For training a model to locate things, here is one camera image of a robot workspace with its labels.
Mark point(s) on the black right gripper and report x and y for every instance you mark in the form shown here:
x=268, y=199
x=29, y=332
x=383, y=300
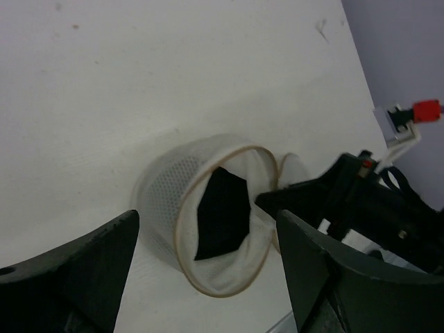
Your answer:
x=383, y=207

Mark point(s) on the black garment inside bag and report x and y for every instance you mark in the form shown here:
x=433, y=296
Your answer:
x=223, y=215

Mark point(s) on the round white mesh laundry bag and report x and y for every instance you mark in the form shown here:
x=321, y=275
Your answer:
x=168, y=194

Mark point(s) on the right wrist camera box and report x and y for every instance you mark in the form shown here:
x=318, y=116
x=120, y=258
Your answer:
x=399, y=131

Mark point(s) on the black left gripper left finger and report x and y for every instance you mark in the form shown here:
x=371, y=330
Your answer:
x=76, y=287

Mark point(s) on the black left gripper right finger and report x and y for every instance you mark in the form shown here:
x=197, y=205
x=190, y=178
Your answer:
x=335, y=288

